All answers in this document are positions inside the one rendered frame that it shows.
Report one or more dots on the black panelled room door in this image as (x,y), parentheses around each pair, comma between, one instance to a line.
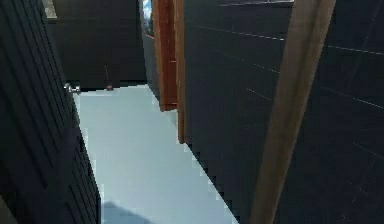
(36,126)

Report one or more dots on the light brown wooden post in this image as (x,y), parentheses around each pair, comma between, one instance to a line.
(293,110)

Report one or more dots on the blue framed wall picture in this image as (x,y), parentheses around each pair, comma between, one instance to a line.
(147,13)

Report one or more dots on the silver round door knob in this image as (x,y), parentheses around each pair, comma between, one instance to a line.
(70,88)

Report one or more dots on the small red floor object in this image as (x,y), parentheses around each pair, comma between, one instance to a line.
(109,87)

